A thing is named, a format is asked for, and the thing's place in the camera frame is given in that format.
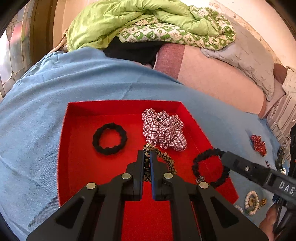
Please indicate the red polka dot scrunchie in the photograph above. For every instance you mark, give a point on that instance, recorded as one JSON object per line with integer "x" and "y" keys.
{"x": 260, "y": 144}

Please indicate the wooden door frame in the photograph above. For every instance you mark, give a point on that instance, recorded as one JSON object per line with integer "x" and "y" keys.
{"x": 42, "y": 25}

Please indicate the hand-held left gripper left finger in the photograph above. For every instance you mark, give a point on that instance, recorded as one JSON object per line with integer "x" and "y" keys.
{"x": 138, "y": 172}

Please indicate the brown bolster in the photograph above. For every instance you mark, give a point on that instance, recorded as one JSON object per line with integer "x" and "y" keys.
{"x": 279, "y": 73}

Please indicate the gold hair clip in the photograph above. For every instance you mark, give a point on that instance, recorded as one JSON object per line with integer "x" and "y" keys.
{"x": 262, "y": 203}

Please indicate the black beaded scrunchie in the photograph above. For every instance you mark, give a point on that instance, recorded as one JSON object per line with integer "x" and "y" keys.
{"x": 196, "y": 167}

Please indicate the blue cloth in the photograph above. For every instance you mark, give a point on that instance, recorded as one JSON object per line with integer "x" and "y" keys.
{"x": 69, "y": 81}

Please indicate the red tray box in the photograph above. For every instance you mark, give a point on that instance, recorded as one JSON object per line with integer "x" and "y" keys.
{"x": 81, "y": 139}

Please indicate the white patterned pillow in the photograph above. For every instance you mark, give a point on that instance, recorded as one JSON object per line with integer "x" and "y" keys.
{"x": 290, "y": 80}

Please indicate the dark patterned scrunchie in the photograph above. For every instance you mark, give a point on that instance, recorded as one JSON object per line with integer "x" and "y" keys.
{"x": 281, "y": 158}

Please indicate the small patterned hair clip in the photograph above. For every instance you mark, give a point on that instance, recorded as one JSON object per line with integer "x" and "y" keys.
{"x": 268, "y": 164}

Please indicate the person's right hand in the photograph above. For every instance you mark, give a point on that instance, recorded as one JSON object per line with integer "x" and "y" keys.
{"x": 268, "y": 219}

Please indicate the pink bed sheet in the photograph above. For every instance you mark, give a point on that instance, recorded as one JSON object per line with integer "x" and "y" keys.
{"x": 208, "y": 76}

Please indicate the black cloth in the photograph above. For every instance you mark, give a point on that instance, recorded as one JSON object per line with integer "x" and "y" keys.
{"x": 131, "y": 51}

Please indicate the red plaid scrunchie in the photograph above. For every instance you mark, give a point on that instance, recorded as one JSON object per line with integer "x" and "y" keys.
{"x": 161, "y": 129}

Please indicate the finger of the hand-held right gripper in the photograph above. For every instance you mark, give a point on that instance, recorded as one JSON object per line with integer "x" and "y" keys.
{"x": 240, "y": 165}

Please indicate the stained glass panel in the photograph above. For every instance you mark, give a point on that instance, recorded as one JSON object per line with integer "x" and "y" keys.
{"x": 13, "y": 46}

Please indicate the grey pillow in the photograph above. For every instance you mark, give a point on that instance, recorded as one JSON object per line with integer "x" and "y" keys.
{"x": 249, "y": 60}

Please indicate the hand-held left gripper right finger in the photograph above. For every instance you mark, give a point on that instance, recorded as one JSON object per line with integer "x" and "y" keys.
{"x": 153, "y": 172}

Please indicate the green quilt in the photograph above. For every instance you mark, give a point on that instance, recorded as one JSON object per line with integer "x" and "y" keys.
{"x": 104, "y": 23}

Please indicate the striped floral sheet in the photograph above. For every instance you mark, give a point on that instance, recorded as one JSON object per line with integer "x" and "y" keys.
{"x": 282, "y": 111}

